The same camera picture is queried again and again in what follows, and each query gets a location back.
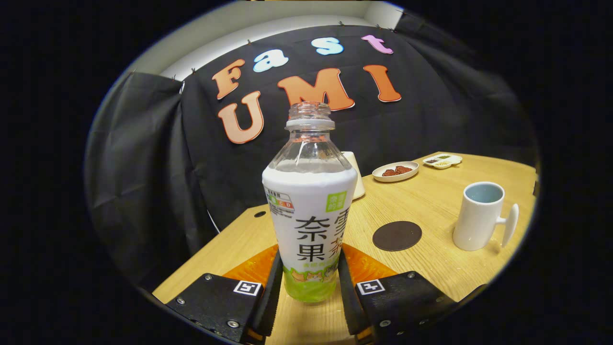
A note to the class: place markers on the cream white toaster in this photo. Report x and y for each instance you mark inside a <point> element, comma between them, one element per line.
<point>358,184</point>

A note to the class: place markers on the red food pieces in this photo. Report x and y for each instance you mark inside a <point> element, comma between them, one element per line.
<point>396,171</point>

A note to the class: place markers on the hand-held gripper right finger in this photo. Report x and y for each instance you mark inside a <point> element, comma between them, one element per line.
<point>347,302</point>

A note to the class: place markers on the wooden table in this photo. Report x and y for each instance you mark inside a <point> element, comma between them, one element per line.
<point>431,273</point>

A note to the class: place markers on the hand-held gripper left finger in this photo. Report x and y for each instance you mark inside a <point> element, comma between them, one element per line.
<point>272,297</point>

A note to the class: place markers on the black backdrop cloth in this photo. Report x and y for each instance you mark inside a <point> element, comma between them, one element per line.
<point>407,129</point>

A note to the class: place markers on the white divided condiment dish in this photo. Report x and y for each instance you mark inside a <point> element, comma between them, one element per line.
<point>443,161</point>

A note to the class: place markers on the white green juice bottle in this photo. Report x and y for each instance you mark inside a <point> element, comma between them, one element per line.
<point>311,215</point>

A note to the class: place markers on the round cream plate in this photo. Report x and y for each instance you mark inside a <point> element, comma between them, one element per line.
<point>383,177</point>

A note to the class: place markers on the dark round coaster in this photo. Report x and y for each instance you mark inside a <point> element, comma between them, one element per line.
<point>397,236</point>

